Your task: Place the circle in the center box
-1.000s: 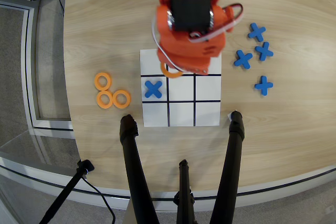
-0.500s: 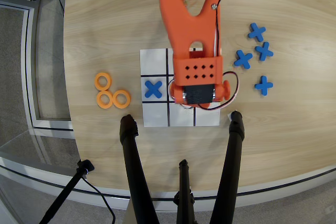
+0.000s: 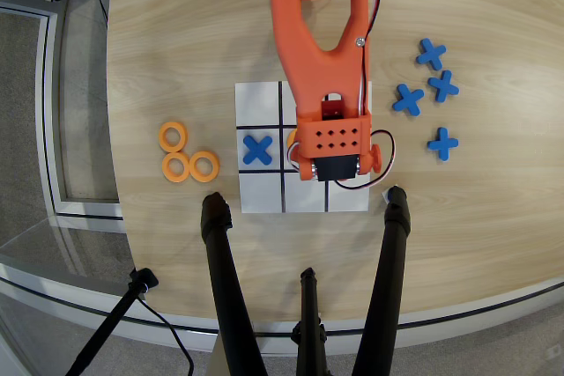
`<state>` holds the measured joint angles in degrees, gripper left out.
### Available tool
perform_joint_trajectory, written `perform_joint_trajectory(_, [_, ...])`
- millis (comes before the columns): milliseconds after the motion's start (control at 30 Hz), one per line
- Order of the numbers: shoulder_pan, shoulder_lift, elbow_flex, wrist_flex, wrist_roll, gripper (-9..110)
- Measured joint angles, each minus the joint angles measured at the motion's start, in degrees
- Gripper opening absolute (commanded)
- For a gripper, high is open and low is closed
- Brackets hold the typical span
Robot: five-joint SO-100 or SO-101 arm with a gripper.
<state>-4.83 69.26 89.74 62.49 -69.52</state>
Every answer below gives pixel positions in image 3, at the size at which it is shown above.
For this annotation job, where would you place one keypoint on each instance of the thin black tripod leg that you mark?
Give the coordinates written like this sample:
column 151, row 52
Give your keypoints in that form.
column 310, row 305

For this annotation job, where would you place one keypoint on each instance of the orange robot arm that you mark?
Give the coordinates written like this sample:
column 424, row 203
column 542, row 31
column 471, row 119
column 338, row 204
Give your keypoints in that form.
column 321, row 68

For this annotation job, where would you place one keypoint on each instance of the black stand pole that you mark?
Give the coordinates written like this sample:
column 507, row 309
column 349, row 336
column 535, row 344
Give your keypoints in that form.
column 114, row 314

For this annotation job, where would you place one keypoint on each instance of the small white sticker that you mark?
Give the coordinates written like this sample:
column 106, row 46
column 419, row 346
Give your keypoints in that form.
column 384, row 194

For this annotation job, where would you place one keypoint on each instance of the thick black tripod leg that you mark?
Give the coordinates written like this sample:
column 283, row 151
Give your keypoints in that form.
column 388, row 270
column 224, row 270

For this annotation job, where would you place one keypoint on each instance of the grey metal glass frame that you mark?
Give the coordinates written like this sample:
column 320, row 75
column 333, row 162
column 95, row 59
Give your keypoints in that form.
column 50, row 107

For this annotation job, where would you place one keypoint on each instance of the white tic-tac-toe paper board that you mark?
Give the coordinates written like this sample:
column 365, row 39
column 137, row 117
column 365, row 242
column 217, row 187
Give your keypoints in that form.
column 260, row 103

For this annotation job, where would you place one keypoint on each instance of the blue foam cross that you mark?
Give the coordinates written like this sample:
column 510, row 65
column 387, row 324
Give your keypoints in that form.
column 257, row 149
column 443, row 143
column 408, row 99
column 443, row 85
column 431, row 53

